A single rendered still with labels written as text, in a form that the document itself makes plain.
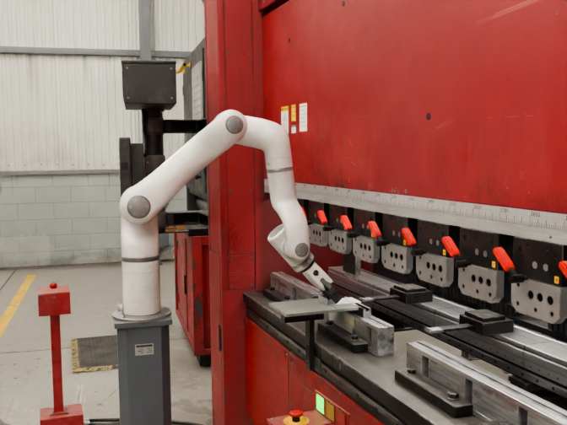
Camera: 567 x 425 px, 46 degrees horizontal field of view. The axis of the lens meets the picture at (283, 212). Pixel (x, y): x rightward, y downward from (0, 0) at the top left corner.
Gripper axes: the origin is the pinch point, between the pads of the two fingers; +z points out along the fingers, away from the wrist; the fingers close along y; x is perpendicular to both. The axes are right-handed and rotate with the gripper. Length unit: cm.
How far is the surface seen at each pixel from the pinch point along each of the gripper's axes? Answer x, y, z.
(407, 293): -19.7, -6.7, 17.4
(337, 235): -15.6, 0.8, -14.2
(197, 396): 73, 189, 72
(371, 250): -14.6, -24.7, -13.0
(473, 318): -20, -45, 17
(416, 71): -49, -50, -53
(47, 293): 86, 154, -44
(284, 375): 30.1, 28.5, 22.9
